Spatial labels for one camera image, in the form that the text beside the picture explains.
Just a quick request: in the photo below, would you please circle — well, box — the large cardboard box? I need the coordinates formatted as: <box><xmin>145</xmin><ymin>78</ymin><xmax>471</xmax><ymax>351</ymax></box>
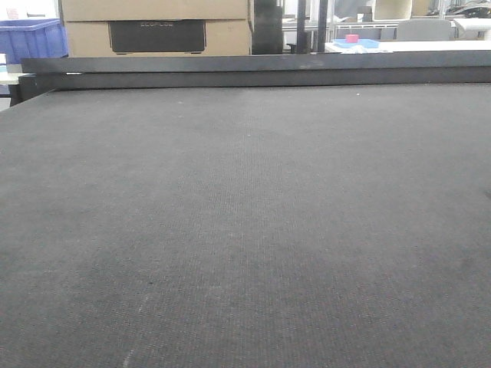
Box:
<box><xmin>61</xmin><ymin>1</ymin><xmax>253</xmax><ymax>58</ymax></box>

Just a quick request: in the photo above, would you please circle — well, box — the pink cup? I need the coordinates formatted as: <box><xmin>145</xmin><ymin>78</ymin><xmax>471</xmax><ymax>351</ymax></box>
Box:
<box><xmin>345</xmin><ymin>34</ymin><xmax>359</xmax><ymax>44</ymax></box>

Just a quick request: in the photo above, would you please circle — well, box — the blue tray on table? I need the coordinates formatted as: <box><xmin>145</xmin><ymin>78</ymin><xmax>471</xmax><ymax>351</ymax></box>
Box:
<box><xmin>333</xmin><ymin>38</ymin><xmax>380</xmax><ymax>50</ymax></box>

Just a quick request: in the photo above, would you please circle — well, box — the white background table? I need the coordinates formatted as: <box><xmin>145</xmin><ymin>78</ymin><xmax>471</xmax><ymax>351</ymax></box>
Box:
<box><xmin>325</xmin><ymin>40</ymin><xmax>490</xmax><ymax>54</ymax></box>

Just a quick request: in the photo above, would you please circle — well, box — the grey office chair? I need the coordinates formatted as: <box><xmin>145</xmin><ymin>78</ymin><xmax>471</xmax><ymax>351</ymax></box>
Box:
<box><xmin>396</xmin><ymin>18</ymin><xmax>454</xmax><ymax>41</ymax></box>

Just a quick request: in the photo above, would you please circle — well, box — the blue plastic crate background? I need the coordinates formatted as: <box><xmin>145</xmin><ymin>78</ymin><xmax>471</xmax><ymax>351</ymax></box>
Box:
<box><xmin>1</xmin><ymin>18</ymin><xmax>69</xmax><ymax>64</ymax></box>

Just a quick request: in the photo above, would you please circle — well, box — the black vertical post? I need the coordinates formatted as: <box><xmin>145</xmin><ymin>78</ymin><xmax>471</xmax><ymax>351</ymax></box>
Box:
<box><xmin>295</xmin><ymin>0</ymin><xmax>307</xmax><ymax>54</ymax></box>

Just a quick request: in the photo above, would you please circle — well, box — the black conveyor side rail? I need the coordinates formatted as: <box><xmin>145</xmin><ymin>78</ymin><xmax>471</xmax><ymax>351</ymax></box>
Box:
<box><xmin>18</xmin><ymin>50</ymin><xmax>490</xmax><ymax>101</ymax></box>

